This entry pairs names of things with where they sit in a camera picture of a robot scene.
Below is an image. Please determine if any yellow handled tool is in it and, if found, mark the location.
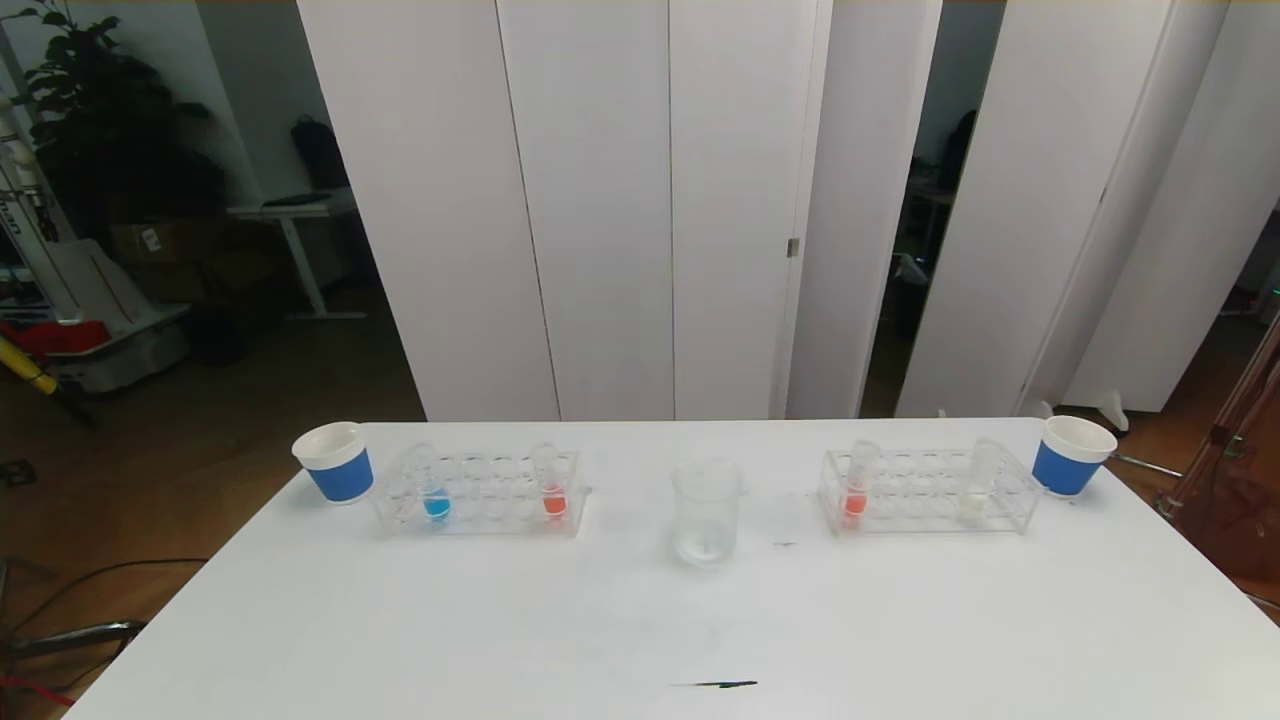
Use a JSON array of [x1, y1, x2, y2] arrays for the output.
[[0, 333, 59, 395]]

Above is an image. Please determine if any blue white paper cup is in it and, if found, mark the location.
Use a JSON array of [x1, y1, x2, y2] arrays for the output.
[[291, 421, 375, 505], [1031, 415, 1118, 498]]

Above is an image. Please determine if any cardboard box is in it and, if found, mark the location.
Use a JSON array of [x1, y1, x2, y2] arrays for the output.
[[110, 220, 203, 267]]

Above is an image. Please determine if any red floor cable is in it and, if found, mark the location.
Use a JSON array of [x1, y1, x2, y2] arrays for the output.
[[0, 674, 77, 707]]

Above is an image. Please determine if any test tube with red pigment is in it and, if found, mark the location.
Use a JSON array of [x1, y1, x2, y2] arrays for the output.
[[532, 443, 571, 522], [841, 440, 881, 529]]

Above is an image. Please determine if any narrow white partition panel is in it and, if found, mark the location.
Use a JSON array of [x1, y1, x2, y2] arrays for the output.
[[785, 0, 946, 420]]

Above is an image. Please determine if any test tube with blue pigment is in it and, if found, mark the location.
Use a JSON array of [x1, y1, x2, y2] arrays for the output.
[[405, 443, 453, 524]]

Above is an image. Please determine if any test tube with pale yellow pigment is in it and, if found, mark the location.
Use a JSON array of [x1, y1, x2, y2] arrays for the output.
[[957, 437, 1006, 527]]

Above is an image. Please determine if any dark green potted plant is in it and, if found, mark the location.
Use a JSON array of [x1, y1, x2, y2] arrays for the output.
[[5, 0, 227, 251]]

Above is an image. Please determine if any white machine with base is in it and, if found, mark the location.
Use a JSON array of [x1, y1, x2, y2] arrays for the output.
[[0, 95, 191, 393]]

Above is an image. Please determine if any black backpack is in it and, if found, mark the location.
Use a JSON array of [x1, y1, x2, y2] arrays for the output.
[[291, 115, 351, 191]]

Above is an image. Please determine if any clear acrylic test tube rack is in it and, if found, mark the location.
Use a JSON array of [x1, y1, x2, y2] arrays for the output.
[[817, 446, 1045, 536], [370, 447, 593, 539]]

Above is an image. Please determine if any white office desk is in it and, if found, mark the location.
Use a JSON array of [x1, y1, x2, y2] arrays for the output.
[[227, 190, 367, 321]]

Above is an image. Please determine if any reddish brown stand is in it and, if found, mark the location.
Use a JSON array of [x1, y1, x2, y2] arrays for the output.
[[1155, 310, 1280, 607]]

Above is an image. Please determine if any black floor cable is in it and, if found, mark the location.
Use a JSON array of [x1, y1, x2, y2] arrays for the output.
[[0, 556, 207, 641]]

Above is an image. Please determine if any metal chair leg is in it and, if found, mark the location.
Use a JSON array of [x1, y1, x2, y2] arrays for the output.
[[0, 619, 147, 657]]

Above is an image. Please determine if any clear plastic beaker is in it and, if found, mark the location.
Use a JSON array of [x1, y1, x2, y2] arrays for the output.
[[670, 457, 749, 567]]

